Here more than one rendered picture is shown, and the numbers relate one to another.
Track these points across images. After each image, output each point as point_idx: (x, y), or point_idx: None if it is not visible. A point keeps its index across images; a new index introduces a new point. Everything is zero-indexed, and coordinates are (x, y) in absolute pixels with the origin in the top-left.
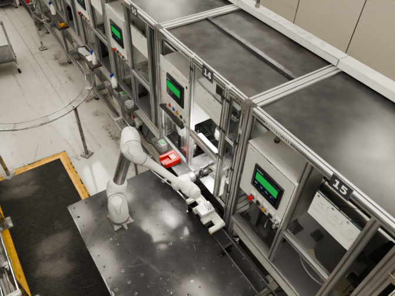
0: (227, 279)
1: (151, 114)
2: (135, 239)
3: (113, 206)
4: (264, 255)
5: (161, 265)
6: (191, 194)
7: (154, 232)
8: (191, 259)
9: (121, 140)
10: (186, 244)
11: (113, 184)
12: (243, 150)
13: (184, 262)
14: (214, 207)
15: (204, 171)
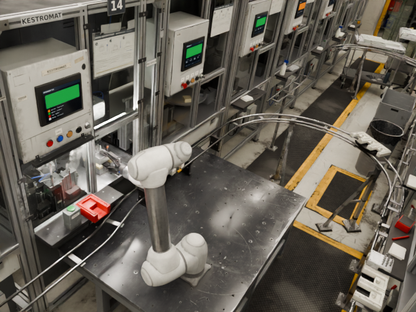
0: (209, 168)
1: None
2: (210, 242)
3: (204, 240)
4: (190, 129)
5: (225, 212)
6: None
7: (190, 228)
8: (204, 192)
9: (160, 169)
10: (191, 199)
11: (173, 248)
12: (166, 51)
13: (210, 197)
14: (120, 200)
15: (111, 168)
